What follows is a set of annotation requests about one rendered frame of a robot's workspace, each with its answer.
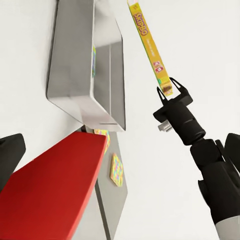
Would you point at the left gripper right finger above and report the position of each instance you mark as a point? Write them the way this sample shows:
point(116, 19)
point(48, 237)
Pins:
point(232, 149)

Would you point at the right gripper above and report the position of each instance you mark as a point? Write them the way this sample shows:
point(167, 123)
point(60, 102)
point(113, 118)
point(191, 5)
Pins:
point(175, 110)

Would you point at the jigsaw puzzle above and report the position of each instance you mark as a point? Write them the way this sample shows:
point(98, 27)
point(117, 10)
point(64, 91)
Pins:
point(104, 133)
point(117, 170)

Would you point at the swivel chair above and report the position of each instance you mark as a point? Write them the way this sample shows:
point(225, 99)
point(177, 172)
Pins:
point(47, 198)

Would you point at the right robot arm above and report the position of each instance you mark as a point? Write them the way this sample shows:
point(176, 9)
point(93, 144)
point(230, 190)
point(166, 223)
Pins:
point(220, 187)

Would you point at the toy box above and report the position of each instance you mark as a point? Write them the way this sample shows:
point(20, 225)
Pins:
point(98, 102)

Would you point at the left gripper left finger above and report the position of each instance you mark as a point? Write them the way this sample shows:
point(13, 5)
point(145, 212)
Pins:
point(12, 149)

